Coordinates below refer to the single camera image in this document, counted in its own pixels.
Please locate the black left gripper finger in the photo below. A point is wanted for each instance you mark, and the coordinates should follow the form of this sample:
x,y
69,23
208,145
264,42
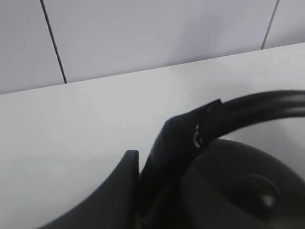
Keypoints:
x,y
112,205

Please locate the black metal tea kettle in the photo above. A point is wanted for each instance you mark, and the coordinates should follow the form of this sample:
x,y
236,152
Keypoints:
x,y
194,179

